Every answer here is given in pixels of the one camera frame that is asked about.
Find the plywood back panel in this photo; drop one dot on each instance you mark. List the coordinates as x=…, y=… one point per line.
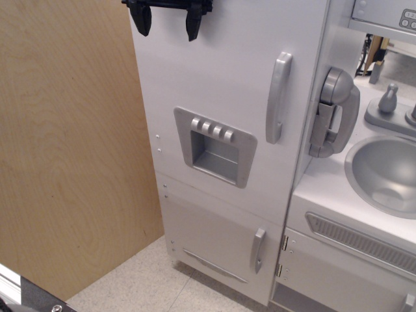
x=78, y=191

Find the grey lower door handle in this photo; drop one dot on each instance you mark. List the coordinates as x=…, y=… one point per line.
x=255, y=260

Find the aluminium frame with black base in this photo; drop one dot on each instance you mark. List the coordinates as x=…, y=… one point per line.
x=20, y=294

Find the grey ice dispenser panel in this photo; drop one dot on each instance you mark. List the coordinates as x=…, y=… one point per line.
x=215, y=148

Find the white oven door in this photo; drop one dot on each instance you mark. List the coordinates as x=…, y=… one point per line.
x=315, y=276

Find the grey toy faucet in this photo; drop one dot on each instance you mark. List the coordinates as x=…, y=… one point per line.
x=388, y=113

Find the grey upper door handle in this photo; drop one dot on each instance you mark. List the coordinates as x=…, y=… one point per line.
x=280, y=76

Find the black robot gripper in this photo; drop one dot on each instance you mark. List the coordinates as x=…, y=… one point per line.
x=141, y=13

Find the white toy kitchen cabinet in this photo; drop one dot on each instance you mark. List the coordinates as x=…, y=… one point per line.
x=320, y=185

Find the grey toy sink basin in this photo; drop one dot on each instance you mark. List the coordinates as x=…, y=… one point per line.
x=381, y=170

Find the grey toy wall phone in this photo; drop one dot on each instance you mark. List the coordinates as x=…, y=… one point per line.
x=336, y=115

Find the grey toy microwave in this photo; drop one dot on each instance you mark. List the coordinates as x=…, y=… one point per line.
x=391, y=15

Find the white fridge door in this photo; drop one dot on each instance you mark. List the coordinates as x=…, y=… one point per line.
x=225, y=75

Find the grey door handle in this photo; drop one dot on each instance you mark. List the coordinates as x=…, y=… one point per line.
x=255, y=260
x=280, y=76

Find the white lower freezer door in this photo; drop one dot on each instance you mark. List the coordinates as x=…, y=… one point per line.
x=215, y=237

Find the grey oven vent panel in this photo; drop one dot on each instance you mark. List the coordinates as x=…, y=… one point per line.
x=362, y=243

